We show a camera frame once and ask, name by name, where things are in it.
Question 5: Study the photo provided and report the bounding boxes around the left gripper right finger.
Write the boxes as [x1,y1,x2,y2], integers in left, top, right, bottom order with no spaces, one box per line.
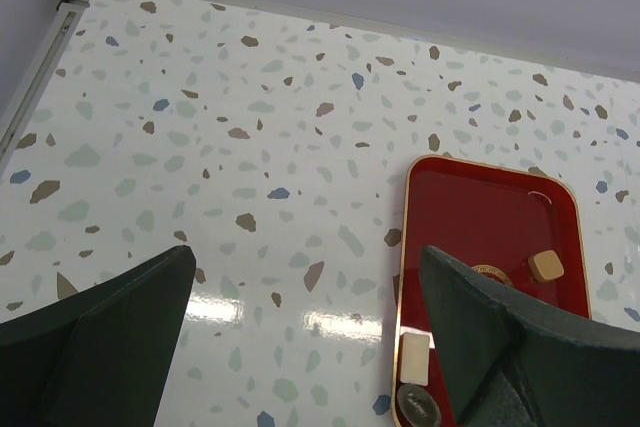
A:
[419,246,639,426]

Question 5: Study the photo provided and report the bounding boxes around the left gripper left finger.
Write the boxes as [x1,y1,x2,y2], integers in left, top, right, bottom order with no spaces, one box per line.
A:
[1,245,196,426]

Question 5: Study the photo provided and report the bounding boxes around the tan square chocolate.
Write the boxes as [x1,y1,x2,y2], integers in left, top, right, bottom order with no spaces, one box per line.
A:
[528,250,565,283]

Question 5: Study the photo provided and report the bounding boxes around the white rectangular chocolate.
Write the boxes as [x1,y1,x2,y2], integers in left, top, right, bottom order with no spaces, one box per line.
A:
[400,332,432,386]

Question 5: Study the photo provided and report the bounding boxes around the dark oval chocolate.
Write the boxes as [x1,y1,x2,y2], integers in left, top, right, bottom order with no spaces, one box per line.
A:
[397,383,442,427]

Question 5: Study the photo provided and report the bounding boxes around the red rectangular tray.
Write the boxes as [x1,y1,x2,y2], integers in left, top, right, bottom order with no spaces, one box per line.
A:
[393,156,591,426]

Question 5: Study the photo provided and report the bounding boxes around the aluminium corner frame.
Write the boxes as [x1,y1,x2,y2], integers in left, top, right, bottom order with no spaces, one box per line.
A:
[1,0,90,169]

